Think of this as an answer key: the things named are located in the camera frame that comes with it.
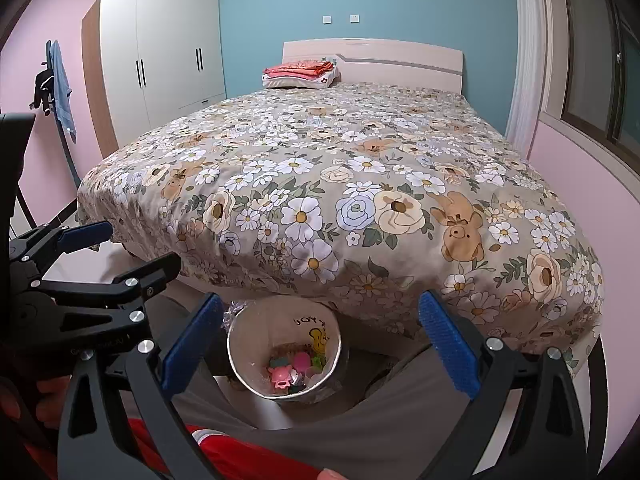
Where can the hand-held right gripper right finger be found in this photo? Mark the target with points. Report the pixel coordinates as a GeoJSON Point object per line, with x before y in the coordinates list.
{"type": "Point", "coordinates": [450, 345]}

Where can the red jacket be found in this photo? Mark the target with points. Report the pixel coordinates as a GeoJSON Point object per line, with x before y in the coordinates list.
{"type": "Point", "coordinates": [240, 452]}

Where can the blue hanging cloth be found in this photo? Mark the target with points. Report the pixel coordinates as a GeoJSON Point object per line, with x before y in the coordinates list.
{"type": "Point", "coordinates": [62, 85]}

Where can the floral bedspread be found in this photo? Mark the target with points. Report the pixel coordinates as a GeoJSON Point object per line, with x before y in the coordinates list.
{"type": "Point", "coordinates": [350, 185]}

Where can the person's left hand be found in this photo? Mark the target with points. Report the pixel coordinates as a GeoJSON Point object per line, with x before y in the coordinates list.
{"type": "Point", "coordinates": [50, 400]}

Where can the black coat rack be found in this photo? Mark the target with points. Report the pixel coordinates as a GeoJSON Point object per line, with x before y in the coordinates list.
{"type": "Point", "coordinates": [44, 85]}

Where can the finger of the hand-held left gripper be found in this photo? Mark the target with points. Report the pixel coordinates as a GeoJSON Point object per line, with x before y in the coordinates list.
{"type": "Point", "coordinates": [87, 234]}
{"type": "Point", "coordinates": [150, 272]}

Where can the white window casing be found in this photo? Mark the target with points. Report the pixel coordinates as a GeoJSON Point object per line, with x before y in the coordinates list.
{"type": "Point", "coordinates": [530, 50]}

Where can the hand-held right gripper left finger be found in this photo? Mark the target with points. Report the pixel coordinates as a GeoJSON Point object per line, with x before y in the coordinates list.
{"type": "Point", "coordinates": [192, 345]}

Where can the dark glass window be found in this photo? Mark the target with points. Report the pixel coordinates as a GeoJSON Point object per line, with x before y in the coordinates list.
{"type": "Point", "coordinates": [600, 55]}

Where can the folded red clothes on pillow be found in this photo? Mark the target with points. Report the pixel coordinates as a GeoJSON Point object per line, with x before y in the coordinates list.
{"type": "Point", "coordinates": [300, 83]}

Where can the white wardrobe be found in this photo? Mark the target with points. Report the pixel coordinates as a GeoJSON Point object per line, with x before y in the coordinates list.
{"type": "Point", "coordinates": [165, 50]}

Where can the pink plastic toy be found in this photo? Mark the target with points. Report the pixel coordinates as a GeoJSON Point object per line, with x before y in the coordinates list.
{"type": "Point", "coordinates": [280, 379]}

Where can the person's grey pants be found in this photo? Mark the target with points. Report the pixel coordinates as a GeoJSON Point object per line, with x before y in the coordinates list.
{"type": "Point", "coordinates": [380, 425]}

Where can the folded red cloth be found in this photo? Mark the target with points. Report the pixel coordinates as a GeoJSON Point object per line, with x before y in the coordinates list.
{"type": "Point", "coordinates": [297, 68]}

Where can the green block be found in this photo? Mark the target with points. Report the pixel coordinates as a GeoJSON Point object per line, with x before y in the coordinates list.
{"type": "Point", "coordinates": [318, 360]}

